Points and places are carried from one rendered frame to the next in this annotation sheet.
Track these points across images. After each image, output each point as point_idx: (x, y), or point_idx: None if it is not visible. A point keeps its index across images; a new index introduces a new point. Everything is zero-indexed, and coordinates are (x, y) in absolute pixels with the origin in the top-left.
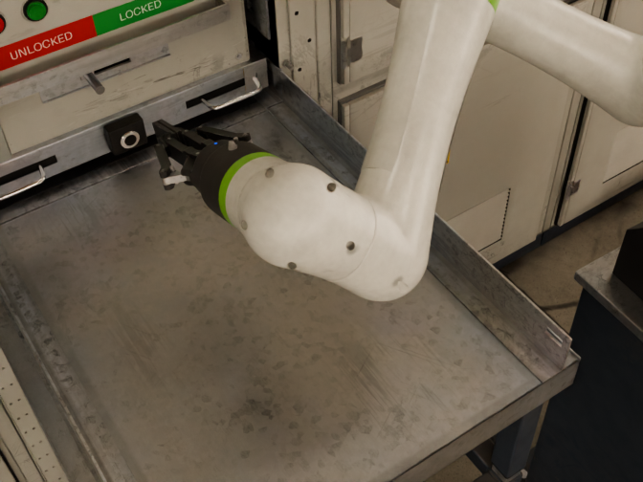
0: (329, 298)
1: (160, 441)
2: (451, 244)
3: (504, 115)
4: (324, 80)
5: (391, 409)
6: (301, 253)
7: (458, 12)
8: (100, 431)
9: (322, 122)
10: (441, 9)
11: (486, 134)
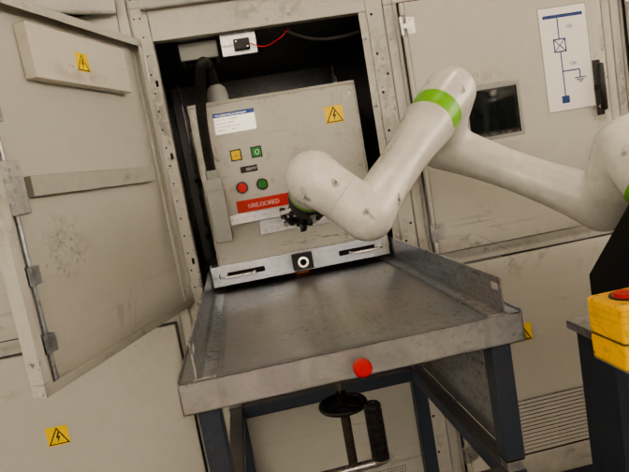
0: (373, 302)
1: (242, 337)
2: (452, 272)
3: (574, 310)
4: None
5: (379, 327)
6: (304, 179)
7: (423, 110)
8: (216, 334)
9: (407, 252)
10: (415, 110)
11: (562, 323)
